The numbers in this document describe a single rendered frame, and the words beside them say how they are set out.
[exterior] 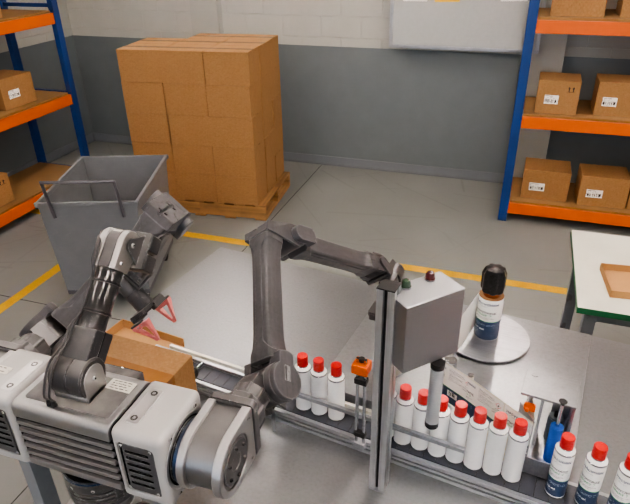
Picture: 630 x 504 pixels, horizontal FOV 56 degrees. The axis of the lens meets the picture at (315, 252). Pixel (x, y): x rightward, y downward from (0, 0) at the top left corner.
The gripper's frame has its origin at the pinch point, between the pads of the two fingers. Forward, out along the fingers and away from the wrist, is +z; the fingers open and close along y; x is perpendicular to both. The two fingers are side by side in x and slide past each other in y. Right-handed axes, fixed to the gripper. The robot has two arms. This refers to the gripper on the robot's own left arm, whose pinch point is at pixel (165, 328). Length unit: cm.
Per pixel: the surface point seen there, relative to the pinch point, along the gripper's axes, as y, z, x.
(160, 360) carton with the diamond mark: -7.8, 5.6, 1.9
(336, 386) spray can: 7, 44, -30
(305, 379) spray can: 8.5, 38.4, -21.5
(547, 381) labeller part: 12, 71, -82
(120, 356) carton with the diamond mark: -9.6, -2.2, 11.5
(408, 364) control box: -12, 37, -66
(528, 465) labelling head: 3, 88, -67
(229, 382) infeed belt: 14.0, 30.1, 9.3
